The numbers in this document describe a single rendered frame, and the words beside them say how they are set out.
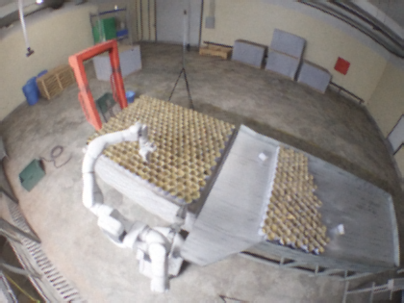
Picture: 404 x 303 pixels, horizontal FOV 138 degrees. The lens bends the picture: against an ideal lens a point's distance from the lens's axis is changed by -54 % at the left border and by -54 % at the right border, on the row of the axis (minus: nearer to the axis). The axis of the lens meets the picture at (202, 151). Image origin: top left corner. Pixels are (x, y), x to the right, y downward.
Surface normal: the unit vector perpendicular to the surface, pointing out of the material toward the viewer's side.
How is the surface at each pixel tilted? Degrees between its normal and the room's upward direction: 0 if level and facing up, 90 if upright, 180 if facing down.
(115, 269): 0
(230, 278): 0
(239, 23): 90
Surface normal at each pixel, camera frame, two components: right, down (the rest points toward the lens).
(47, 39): 0.91, 0.35
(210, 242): 0.07, -0.66
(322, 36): -0.41, 0.66
